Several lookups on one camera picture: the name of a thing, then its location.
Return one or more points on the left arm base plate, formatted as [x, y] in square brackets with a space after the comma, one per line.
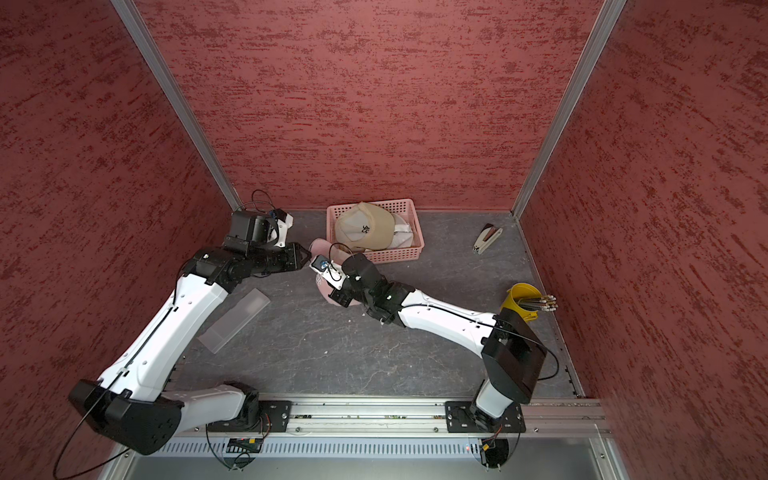
[263, 417]

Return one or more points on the pink plastic basket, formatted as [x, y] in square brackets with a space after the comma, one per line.
[405, 208]

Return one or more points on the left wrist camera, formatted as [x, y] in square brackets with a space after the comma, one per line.
[279, 222]

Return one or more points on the pink baseball cap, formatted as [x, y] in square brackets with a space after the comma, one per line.
[336, 253]

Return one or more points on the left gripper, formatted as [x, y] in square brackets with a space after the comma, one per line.
[293, 257]

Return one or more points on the pens in cup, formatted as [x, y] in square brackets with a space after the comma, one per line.
[546, 303]

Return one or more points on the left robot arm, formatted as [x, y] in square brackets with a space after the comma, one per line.
[129, 403]

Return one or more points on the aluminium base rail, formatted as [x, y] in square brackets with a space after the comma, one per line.
[366, 416]

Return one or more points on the yellow pen cup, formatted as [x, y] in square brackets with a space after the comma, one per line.
[518, 293]

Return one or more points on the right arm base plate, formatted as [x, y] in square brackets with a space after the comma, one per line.
[463, 417]

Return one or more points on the beige baseball cap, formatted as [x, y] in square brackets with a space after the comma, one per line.
[370, 227]

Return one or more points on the stapler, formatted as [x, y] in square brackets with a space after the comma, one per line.
[489, 234]

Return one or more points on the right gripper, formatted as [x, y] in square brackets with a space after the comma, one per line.
[341, 297]

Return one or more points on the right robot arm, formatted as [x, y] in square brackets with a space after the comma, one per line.
[511, 353]

